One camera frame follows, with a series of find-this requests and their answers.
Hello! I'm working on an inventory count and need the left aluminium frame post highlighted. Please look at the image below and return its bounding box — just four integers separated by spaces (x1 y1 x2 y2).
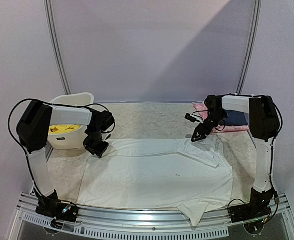
44 0 71 95

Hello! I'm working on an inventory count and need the white t-shirt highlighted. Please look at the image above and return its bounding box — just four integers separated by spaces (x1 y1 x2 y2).
77 136 233 226

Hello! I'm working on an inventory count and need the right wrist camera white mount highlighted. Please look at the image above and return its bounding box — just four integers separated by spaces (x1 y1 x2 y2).
184 113 204 123

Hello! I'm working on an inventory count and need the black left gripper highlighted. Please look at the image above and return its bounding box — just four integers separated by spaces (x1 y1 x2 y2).
83 126 109 158

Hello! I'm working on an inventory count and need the yellow garment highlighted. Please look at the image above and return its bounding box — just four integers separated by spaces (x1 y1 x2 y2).
49 124 81 134

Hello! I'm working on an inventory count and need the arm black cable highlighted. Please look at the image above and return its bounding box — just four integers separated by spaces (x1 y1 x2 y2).
211 97 285 137
7 98 112 151

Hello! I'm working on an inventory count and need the front aluminium rail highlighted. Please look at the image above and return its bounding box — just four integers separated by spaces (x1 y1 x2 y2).
9 193 294 240

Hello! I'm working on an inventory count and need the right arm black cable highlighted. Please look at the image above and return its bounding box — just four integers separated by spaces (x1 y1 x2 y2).
211 97 285 137

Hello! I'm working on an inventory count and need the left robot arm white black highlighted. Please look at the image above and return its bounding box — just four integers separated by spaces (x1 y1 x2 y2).
16 98 115 217

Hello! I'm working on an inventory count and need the folded navy blue garment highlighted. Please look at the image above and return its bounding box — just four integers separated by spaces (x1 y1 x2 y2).
222 110 249 126

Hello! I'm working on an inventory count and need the folded pink garment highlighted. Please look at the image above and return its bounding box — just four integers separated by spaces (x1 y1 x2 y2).
193 102 249 133

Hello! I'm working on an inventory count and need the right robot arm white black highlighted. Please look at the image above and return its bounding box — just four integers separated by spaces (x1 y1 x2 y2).
191 94 282 218

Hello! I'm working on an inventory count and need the right aluminium frame post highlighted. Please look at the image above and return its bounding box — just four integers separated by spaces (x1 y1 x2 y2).
236 0 261 95

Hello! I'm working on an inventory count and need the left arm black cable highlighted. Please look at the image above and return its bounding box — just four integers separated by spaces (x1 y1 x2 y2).
7 98 112 151

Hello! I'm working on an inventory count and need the aluminium frame post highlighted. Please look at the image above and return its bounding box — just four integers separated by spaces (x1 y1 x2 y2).
44 0 71 95
236 0 261 95

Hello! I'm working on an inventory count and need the white plastic laundry basket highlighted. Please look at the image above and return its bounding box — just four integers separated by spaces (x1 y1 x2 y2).
47 92 94 150

